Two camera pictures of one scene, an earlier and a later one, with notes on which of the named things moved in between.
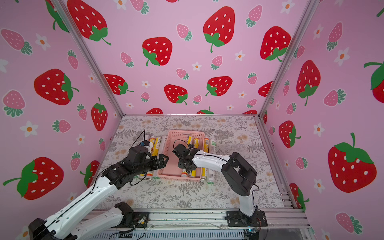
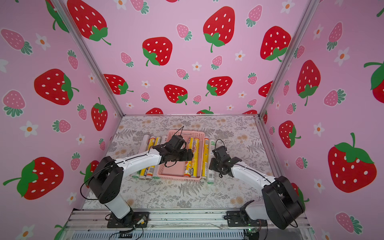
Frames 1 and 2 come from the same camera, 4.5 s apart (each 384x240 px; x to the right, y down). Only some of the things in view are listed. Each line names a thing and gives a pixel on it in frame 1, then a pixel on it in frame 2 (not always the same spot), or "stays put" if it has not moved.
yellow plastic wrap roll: (206, 145) stays put
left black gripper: (157, 165) → (185, 157)
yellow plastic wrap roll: (196, 142) stays put
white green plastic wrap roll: (211, 174) stays put
